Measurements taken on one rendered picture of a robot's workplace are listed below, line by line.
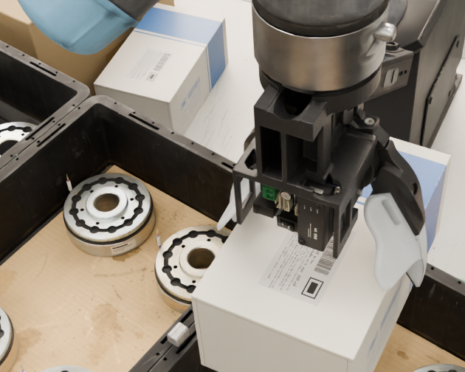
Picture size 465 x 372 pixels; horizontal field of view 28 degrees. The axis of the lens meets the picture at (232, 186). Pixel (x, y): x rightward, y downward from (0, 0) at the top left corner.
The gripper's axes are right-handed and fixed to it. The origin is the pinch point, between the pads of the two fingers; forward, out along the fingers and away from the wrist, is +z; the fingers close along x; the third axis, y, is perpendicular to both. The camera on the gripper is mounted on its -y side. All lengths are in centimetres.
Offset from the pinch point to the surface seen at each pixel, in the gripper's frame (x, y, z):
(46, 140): -39.7, -13.8, 17.9
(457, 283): 7.7, -13.9, 18.0
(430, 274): 5.1, -13.9, 18.0
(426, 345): 6.2, -12.4, 28.0
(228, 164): -19.3, -18.9, 18.0
